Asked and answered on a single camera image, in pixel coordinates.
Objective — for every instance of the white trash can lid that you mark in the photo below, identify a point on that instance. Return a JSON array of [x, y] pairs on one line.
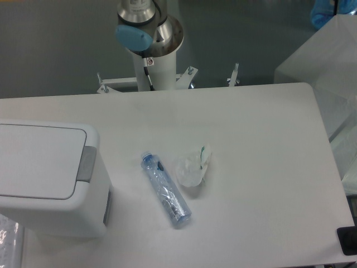
[[43, 161]]

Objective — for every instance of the clear blue plastic bottle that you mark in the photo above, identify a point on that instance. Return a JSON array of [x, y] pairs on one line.
[[166, 190]]

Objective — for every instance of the blue shoe cover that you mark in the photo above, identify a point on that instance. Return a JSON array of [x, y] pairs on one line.
[[323, 11]]

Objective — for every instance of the translucent plastic covered box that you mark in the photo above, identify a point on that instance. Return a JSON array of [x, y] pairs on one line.
[[327, 62]]

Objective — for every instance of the crumpled clear plastic wrapper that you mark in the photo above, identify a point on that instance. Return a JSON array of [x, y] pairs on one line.
[[190, 169]]

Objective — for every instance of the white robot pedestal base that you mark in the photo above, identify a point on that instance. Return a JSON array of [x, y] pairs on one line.
[[151, 74]]

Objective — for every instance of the white trash can body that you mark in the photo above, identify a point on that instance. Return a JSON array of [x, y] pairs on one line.
[[84, 214]]

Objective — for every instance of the silver robot arm blue cap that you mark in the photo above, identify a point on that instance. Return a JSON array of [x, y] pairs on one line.
[[145, 28]]

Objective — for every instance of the clear plastic bag sheet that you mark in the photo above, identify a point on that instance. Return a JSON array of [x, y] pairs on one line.
[[12, 235]]

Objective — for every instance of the black device at table edge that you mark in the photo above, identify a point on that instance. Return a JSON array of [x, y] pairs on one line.
[[347, 239]]

